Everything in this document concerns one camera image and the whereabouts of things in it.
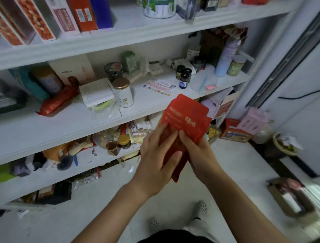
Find waste basket with rubbish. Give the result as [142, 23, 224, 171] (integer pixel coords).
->
[272, 133, 304, 156]

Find orange red long box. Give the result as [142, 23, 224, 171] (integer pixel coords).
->
[67, 0, 99, 33]

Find person's black clothing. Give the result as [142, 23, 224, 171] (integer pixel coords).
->
[137, 229, 216, 243]

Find white flat box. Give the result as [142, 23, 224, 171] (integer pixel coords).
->
[79, 77, 116, 110]

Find small green pack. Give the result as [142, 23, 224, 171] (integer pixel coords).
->
[122, 50, 138, 75]

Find colourful flat box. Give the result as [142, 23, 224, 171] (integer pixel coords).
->
[220, 118, 253, 143]

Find white box brown print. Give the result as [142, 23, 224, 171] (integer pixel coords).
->
[48, 54, 97, 87]

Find yellow bottle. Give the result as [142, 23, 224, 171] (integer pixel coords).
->
[32, 66, 65, 96]

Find teal pouch bag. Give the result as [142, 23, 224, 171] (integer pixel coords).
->
[7, 67, 51, 102]

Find person's left hand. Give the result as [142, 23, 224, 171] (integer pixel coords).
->
[131, 123, 183, 198]

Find pink carton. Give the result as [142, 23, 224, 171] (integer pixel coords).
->
[237, 106, 271, 136]

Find small dark bottle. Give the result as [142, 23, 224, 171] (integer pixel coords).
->
[175, 64, 187, 81]
[179, 68, 193, 90]

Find brown carton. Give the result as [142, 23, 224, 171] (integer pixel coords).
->
[206, 125, 222, 142]

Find brown cardboard box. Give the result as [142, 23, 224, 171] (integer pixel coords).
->
[266, 176, 317, 218]

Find person's right forearm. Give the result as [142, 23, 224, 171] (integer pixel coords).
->
[202, 170, 291, 243]

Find person's right hand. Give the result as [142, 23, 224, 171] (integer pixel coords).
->
[179, 130, 223, 183]

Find purple blue long box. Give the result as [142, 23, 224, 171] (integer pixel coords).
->
[90, 0, 114, 30]

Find red box white edge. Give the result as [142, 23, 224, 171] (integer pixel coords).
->
[15, 0, 57, 42]
[0, 0, 37, 47]

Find person's white shoe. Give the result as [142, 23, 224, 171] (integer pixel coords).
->
[148, 216, 162, 233]
[192, 200, 209, 221]

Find pink blossom box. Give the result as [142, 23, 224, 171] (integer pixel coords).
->
[45, 0, 82, 37]

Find red pouch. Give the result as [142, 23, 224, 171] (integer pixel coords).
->
[37, 85, 79, 117]

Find black box white edge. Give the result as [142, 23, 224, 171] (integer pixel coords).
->
[282, 190, 311, 213]

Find black wall cable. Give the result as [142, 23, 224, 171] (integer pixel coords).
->
[277, 89, 320, 100]

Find person's left forearm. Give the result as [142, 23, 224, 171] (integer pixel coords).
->
[72, 183, 153, 243]

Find red canister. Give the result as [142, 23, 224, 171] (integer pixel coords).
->
[285, 179, 304, 192]

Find small black grey boxes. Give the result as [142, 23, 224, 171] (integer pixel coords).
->
[0, 82, 28, 113]

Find white metal shelving unit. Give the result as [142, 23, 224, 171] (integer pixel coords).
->
[0, 0, 306, 211]

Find dark red foil pouches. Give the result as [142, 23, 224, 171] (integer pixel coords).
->
[159, 94, 212, 182]

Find white colourful sticker sheet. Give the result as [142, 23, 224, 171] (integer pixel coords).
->
[142, 77, 177, 97]

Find red patterned bag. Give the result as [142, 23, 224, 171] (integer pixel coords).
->
[242, 0, 271, 6]

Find small green jar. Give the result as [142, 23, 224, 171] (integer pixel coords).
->
[227, 54, 247, 77]

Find white tub green label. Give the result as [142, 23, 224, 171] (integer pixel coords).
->
[142, 0, 177, 20]

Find dark jar with lid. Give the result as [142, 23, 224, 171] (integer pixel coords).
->
[104, 62, 124, 83]

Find lavender bottle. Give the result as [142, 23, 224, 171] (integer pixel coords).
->
[214, 37, 241, 78]

